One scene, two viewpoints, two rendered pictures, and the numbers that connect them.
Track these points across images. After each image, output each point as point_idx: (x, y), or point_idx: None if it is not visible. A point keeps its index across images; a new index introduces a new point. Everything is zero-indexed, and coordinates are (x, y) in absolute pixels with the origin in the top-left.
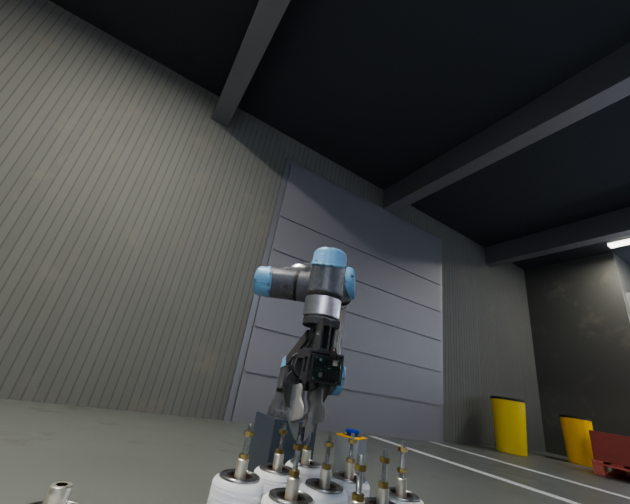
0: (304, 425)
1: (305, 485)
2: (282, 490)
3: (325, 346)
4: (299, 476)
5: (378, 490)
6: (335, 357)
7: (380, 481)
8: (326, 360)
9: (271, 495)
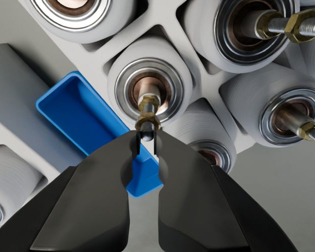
0: (157, 148)
1: (211, 19)
2: (142, 71)
3: None
4: None
5: (294, 128)
6: None
7: (307, 134)
8: None
9: (115, 97)
